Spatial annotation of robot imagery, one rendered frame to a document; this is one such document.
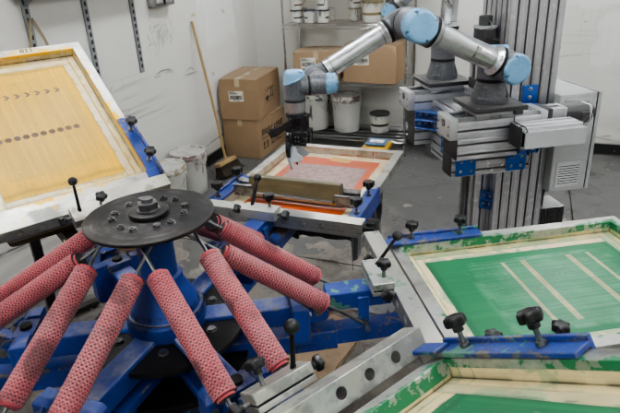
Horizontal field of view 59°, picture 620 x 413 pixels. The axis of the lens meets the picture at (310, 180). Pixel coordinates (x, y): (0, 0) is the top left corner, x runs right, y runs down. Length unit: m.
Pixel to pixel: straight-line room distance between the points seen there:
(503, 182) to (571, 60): 2.96
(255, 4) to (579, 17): 3.14
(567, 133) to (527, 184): 0.49
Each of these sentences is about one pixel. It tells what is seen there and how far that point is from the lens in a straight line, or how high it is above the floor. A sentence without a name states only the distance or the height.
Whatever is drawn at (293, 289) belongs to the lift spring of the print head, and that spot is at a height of 1.11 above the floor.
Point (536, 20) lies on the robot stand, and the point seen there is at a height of 1.55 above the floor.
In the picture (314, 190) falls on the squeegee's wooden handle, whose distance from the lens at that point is 2.06.
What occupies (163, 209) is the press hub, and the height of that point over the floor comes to 1.32.
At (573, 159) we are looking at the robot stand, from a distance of 2.81.
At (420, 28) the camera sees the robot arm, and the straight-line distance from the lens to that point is 1.99.
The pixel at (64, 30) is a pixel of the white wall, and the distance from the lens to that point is 3.96.
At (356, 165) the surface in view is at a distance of 2.49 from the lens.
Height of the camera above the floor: 1.85
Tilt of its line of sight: 22 degrees down
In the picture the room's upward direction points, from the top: 3 degrees counter-clockwise
